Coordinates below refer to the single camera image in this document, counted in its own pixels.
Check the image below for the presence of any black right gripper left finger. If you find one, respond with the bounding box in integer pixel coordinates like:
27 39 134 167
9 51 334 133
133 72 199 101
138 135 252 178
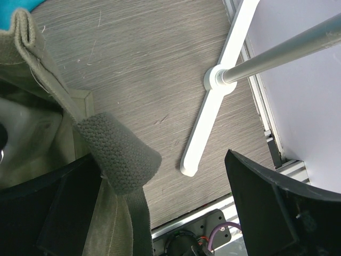
1 156 102 255

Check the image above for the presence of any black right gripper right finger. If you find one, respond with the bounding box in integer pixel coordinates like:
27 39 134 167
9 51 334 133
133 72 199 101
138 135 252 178
224 150 340 255

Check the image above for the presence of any olive green canvas bag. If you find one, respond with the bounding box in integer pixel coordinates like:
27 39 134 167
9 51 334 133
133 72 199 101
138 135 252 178
1 8 162 255

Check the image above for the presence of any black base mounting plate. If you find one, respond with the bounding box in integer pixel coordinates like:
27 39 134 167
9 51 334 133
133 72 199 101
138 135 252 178
153 209 225 255

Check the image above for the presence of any white metal clothes rack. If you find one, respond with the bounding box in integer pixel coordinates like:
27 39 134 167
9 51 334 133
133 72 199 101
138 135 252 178
180 1 340 177

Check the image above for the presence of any teal shirt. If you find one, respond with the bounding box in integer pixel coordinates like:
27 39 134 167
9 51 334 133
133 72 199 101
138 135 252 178
0 0 45 30

